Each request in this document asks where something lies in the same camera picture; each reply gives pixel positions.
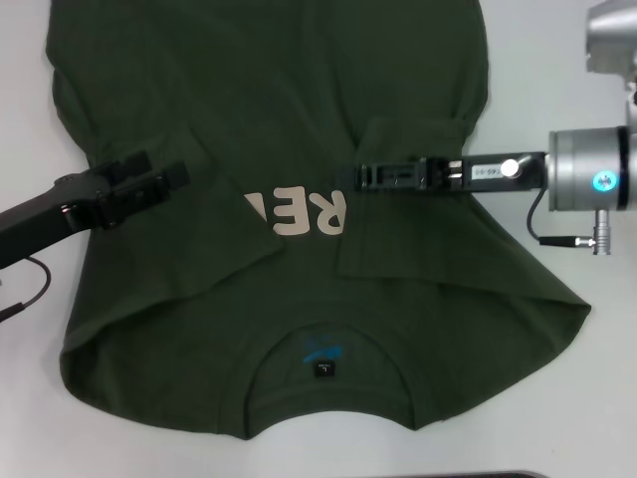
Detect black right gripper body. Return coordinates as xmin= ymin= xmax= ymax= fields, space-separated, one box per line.
xmin=422 ymin=150 xmax=549 ymax=194

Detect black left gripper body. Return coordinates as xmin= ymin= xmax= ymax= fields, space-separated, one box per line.
xmin=0 ymin=165 xmax=114 ymax=268

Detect dark green FREE T-shirt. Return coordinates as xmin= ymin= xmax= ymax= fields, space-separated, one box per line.
xmin=43 ymin=0 xmax=594 ymax=428

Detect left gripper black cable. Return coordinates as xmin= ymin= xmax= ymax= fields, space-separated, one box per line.
xmin=0 ymin=256 xmax=52 ymax=324

